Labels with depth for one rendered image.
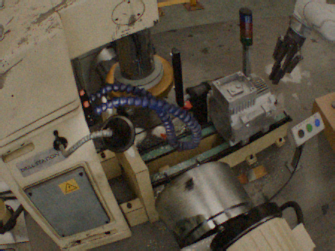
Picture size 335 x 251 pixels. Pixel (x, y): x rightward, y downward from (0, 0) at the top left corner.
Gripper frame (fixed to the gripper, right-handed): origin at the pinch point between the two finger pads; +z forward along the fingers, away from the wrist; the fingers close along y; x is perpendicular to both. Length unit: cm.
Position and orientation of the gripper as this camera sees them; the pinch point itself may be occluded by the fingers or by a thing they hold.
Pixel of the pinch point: (276, 74)
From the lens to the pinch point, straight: 130.2
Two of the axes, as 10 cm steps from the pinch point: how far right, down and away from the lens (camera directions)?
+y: 4.3, 6.8, -5.9
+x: 8.1, -0.1, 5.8
